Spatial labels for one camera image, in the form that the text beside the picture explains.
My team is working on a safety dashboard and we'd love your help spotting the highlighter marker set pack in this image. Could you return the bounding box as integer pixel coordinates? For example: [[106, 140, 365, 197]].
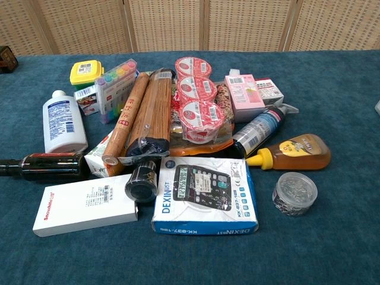
[[94, 58, 140, 125]]

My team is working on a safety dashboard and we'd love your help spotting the red white cup pack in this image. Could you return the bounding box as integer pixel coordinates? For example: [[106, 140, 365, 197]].
[[174, 56, 225, 145]]

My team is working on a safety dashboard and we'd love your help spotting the brown noodle packet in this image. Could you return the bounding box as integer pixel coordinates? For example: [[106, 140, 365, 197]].
[[119, 68, 176, 166]]

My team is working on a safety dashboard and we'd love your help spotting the blue white calculator box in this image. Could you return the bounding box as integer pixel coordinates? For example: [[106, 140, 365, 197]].
[[150, 156, 259, 236]]

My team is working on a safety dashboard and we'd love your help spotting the black cylindrical can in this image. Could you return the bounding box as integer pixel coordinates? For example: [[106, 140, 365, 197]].
[[124, 160, 158, 204]]

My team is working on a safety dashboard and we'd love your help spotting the wooden rolling pin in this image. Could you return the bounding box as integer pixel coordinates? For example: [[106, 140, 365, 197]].
[[102, 72, 150, 167]]

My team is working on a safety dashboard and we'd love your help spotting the dark spray bottle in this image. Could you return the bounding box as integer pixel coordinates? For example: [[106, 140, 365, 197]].
[[232, 103, 300, 159]]

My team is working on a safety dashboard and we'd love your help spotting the pink carton box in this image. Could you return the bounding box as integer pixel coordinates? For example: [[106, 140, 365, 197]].
[[224, 68, 266, 124]]

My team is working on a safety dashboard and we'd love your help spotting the green white carton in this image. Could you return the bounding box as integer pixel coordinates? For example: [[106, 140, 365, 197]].
[[84, 129, 126, 179]]

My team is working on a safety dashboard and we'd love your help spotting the white red small box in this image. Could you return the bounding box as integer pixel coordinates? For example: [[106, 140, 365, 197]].
[[254, 77, 285, 107]]

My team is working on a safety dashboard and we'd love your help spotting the honey squeeze bottle yellow cap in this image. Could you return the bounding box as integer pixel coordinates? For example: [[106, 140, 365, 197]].
[[245, 134, 332, 171]]

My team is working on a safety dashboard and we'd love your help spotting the blue table cloth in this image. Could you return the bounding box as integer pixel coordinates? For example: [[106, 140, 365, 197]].
[[0, 49, 380, 285]]

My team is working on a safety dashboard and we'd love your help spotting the small white food box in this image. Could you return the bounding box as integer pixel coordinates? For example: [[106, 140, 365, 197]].
[[73, 84, 100, 116]]

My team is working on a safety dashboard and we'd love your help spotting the clear round staples tub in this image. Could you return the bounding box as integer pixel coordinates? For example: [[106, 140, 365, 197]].
[[271, 172, 318, 217]]

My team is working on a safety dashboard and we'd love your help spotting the woven folding screen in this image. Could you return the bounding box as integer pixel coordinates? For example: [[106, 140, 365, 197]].
[[0, 0, 380, 56]]

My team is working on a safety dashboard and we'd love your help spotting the white Snowhite box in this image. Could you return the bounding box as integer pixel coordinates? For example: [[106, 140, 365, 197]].
[[32, 173, 140, 238]]

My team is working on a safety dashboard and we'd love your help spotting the yellow lidded green container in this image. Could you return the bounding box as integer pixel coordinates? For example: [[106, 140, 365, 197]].
[[69, 59, 105, 91]]

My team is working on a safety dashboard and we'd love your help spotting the white lotion bottle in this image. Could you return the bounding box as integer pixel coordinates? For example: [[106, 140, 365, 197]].
[[42, 90, 89, 154]]

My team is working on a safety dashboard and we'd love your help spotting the dark glass wine bottle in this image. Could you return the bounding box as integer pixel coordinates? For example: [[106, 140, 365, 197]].
[[0, 151, 90, 183]]

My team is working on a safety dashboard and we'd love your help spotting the dark wooden box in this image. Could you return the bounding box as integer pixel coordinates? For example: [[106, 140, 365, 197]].
[[0, 45, 19, 75]]

